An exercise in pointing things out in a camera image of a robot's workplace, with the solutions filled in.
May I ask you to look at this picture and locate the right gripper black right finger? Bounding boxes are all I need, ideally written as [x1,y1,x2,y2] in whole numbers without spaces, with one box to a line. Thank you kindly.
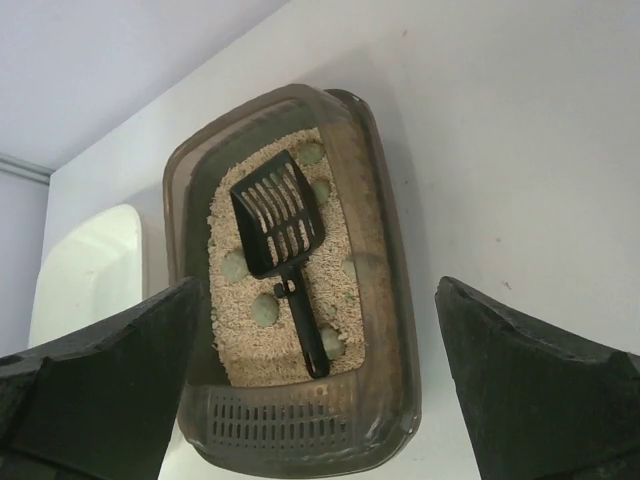
[435,277,639,479]

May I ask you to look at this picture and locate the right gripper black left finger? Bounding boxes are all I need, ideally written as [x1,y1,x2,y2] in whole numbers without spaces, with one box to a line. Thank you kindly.
[1,278,203,479]

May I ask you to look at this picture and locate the grey-green clump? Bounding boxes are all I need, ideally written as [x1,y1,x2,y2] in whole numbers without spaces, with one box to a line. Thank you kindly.
[321,327,346,361]
[297,141,325,166]
[311,179,331,205]
[251,294,279,328]
[220,249,249,283]

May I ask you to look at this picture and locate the brown translucent litter box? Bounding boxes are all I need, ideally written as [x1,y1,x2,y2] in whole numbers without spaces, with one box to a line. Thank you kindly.
[163,84,421,478]

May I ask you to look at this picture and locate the black slotted litter scoop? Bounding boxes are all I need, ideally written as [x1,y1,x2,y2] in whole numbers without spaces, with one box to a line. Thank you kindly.
[230,150,330,379]

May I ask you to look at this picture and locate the white plastic waste tray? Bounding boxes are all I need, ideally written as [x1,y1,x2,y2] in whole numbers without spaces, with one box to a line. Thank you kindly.
[28,204,147,347]

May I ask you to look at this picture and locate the grey-green clump right edge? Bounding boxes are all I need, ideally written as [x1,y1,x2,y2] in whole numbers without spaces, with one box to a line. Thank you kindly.
[342,257,357,281]

